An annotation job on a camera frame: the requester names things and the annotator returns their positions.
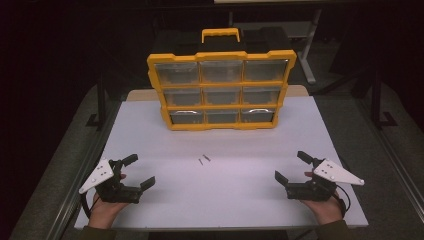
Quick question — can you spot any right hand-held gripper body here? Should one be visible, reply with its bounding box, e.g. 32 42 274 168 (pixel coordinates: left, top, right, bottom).
285 158 365 202

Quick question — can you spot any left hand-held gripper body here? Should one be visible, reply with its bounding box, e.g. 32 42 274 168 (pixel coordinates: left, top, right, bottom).
78 158 143 205

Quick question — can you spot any plain clear plastic drawer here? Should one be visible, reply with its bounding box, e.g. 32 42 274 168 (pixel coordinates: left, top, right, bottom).
199 60 244 84

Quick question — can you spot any yellow black organizer cabinet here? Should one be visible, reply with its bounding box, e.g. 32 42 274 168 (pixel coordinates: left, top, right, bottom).
146 27 298 132

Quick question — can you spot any person's left hand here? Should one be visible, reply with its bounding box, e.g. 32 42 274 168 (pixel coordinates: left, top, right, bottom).
88 194 130 230

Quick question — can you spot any person's right hand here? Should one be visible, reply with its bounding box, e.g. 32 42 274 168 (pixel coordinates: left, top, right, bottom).
301 193 344 226

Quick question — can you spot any black metal stand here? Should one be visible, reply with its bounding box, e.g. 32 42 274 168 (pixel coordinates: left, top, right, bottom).
370 66 398 129
85 73 108 129

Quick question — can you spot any grid of clear drawers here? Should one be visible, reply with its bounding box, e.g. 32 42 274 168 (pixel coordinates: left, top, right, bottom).
153 59 289 125

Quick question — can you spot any white desk with metal legs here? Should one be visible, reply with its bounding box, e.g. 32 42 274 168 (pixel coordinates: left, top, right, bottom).
229 8 324 85

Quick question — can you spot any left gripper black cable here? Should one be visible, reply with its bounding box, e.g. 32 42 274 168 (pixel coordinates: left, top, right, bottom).
80 193 101 220

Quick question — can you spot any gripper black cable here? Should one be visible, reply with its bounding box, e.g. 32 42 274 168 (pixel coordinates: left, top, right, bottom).
333 186 352 215
80 193 101 220

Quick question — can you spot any metal frame rail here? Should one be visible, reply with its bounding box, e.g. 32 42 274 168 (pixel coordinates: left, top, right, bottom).
354 99 424 214
46 99 123 240

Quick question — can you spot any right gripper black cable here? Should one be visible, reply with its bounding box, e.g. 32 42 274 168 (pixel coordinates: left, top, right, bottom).
333 186 352 215

